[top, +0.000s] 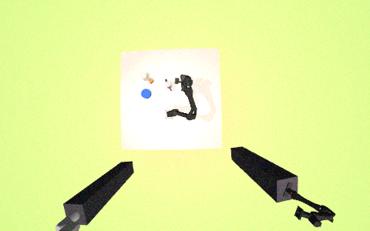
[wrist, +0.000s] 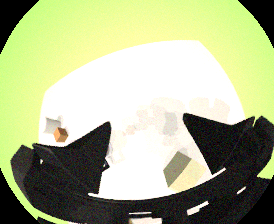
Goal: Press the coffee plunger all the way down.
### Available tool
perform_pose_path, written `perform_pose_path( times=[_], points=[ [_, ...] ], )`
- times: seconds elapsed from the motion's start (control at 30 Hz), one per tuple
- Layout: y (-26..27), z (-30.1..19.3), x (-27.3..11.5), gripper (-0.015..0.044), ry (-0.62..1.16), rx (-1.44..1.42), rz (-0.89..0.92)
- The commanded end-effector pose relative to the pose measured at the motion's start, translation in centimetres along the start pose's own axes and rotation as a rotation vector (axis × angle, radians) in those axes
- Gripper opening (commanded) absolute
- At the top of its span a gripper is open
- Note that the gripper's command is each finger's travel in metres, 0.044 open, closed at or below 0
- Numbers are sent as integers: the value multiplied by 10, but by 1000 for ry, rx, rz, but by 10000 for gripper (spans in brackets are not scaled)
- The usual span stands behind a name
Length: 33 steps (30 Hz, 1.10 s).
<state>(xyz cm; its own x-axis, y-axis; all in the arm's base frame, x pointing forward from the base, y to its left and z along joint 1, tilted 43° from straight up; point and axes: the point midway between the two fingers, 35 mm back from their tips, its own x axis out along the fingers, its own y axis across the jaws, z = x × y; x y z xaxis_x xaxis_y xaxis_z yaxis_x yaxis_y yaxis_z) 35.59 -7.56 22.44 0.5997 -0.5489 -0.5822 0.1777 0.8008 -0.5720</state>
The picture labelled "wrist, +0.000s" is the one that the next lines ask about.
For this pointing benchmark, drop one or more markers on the orange cube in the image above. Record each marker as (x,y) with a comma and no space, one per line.
(60,135)

